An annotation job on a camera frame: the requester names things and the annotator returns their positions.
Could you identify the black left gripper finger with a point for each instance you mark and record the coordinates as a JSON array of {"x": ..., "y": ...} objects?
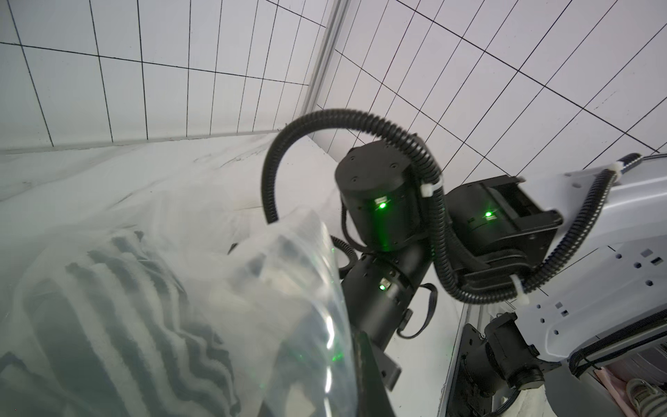
[{"x": 373, "y": 400}]

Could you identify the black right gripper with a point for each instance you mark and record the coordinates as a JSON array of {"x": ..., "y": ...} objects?
[{"x": 378, "y": 291}]

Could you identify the clear plastic vacuum bag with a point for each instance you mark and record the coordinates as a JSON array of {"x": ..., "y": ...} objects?
[{"x": 274, "y": 293}]

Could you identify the green white striped towel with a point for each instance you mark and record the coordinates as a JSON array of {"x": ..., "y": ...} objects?
[{"x": 99, "y": 325}]

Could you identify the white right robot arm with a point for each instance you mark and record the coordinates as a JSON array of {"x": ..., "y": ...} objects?
[{"x": 583, "y": 253}]

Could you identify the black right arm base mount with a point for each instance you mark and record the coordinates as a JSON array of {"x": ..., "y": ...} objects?
[{"x": 505, "y": 361}]

